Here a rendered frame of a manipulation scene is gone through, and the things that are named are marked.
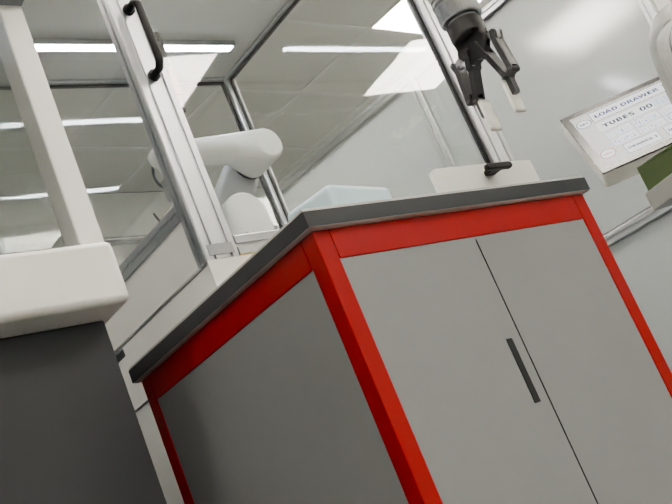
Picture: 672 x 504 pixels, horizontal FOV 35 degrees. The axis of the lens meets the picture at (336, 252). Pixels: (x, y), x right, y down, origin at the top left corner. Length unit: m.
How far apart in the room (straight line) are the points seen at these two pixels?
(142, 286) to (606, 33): 2.20
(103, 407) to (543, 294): 0.69
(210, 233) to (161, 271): 0.17
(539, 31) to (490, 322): 2.64
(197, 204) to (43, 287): 0.60
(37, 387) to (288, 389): 0.37
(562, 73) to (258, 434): 2.68
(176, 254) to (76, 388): 0.60
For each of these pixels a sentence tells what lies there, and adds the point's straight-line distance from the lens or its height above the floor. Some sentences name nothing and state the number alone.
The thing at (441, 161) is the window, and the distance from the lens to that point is 2.65.
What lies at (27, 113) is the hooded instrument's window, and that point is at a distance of 1.79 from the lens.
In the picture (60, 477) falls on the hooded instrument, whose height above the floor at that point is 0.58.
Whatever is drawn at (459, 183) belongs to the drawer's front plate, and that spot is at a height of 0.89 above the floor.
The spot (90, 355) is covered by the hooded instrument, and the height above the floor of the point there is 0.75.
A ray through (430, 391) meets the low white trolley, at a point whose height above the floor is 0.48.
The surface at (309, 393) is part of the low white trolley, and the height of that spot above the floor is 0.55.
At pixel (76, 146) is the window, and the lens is 2.54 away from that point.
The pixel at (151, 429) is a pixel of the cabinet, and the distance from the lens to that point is 2.38.
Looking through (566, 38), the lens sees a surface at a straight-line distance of 4.06.
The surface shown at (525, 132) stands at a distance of 4.13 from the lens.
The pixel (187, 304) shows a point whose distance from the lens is 2.17.
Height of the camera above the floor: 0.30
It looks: 16 degrees up
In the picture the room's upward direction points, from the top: 23 degrees counter-clockwise
